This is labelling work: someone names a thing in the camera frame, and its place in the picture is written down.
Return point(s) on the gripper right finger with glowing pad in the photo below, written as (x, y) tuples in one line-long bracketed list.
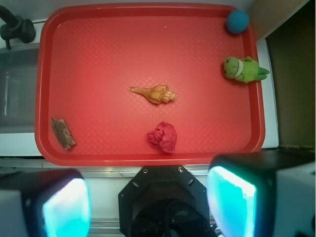
[(264, 194)]

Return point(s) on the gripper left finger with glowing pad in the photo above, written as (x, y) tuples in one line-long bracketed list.
[(51, 203)]

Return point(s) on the brown wood chip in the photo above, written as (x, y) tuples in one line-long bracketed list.
[(62, 133)]

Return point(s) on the crumpled red paper ball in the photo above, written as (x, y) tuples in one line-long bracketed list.
[(164, 136)]

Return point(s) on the green plush frog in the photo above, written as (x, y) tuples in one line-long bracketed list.
[(245, 70)]

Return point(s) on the red plastic tray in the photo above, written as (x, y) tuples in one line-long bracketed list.
[(90, 55)]

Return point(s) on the stainless steel sink basin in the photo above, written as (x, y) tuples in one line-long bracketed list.
[(18, 80)]

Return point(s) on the tan spiral seashell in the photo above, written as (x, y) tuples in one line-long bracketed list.
[(156, 94)]

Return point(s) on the brown cardboard panel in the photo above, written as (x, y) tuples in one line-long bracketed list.
[(285, 31)]

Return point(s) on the blue textured ball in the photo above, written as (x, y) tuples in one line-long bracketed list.
[(237, 22)]

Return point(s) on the grey sink faucet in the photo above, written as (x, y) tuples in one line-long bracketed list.
[(15, 27)]

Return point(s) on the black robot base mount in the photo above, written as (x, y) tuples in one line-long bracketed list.
[(164, 201)]

